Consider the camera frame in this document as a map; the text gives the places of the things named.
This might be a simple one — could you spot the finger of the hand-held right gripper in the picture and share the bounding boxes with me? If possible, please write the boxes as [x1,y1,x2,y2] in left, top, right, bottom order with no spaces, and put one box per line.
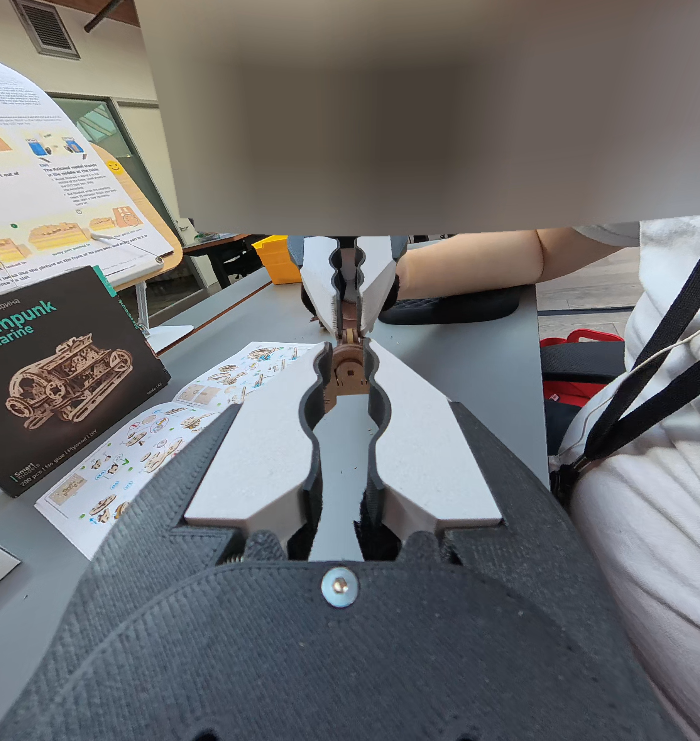
[301,235,343,337]
[355,235,399,337]

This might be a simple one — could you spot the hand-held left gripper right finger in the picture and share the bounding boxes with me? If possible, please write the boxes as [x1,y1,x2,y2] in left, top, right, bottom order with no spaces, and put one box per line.
[356,338,504,561]

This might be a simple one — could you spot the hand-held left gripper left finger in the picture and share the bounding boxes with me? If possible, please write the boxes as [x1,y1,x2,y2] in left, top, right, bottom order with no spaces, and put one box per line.
[183,342,335,561]

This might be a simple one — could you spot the wooden model assembly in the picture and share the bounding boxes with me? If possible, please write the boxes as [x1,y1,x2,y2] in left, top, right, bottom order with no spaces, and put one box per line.
[326,325,369,413]

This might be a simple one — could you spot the person's right forearm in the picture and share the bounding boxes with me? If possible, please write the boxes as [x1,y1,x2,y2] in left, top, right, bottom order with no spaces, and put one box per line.
[395,227,640,302]

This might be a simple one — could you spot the black model kit box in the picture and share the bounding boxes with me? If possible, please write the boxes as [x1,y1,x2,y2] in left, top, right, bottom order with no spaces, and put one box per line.
[0,265,171,499]

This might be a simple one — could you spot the yellow plastic bin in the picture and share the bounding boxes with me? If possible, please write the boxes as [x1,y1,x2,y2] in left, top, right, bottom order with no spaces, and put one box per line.
[252,234,304,284]

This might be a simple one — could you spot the black mesh wrist rest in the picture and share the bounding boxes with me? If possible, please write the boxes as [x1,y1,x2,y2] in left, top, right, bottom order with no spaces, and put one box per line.
[301,283,521,326]

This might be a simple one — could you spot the folded assembly booklet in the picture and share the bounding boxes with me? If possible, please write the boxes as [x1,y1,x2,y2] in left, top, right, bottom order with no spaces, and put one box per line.
[34,342,319,561]

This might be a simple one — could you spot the red bag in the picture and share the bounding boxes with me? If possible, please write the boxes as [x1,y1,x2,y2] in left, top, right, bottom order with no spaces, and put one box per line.
[540,329,626,458]

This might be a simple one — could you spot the wooden document stand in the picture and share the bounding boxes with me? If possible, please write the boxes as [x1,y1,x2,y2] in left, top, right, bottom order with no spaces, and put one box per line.
[86,142,196,355]

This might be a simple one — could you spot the person's white t-shirt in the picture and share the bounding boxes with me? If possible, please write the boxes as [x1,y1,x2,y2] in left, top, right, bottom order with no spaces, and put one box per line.
[550,214,700,741]

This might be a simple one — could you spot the printed instruction sheet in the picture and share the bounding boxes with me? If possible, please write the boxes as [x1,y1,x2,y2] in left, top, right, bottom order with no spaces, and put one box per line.
[0,52,174,290]

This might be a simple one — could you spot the black shoulder strap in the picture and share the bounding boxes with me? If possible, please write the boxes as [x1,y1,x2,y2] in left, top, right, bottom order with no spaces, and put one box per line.
[555,228,700,507]

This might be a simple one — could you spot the wall air vent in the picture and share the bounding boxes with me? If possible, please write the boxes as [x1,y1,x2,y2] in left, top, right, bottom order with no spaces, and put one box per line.
[11,0,80,59]

